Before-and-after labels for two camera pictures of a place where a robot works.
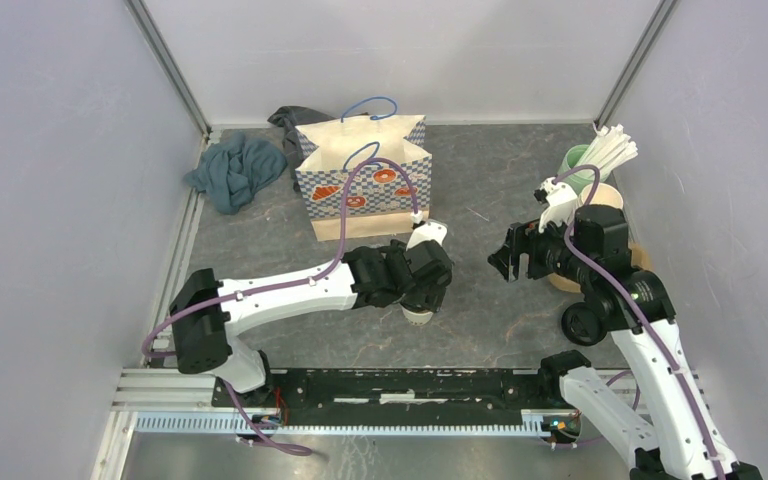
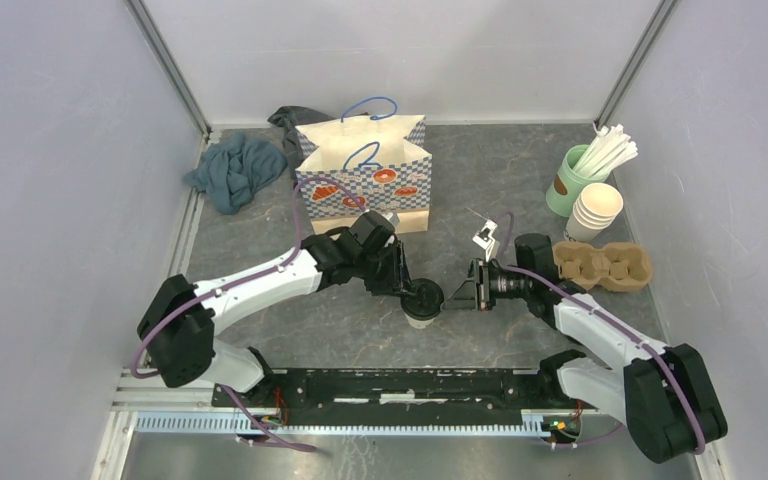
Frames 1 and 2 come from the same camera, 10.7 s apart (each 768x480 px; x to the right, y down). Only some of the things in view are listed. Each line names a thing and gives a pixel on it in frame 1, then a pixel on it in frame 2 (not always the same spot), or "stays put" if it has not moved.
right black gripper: x=523 y=237 -> x=473 y=294
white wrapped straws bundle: x=610 y=149 stays put
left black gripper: x=430 y=298 -> x=398 y=276
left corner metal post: x=168 y=66 stays put
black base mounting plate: x=394 y=391 stays put
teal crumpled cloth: x=232 y=171 stays put
